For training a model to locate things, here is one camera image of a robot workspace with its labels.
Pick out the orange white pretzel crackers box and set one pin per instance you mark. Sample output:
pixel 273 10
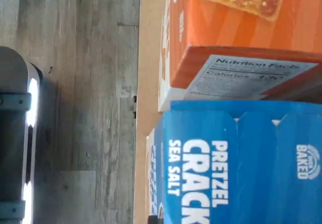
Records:
pixel 226 32

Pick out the tan wooden shelf board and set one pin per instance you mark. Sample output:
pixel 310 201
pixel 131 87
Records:
pixel 146 58

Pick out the blue white pretzel crackers box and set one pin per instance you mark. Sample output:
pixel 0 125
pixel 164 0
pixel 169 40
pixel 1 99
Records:
pixel 251 171

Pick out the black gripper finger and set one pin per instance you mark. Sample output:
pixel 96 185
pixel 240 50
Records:
pixel 156 220

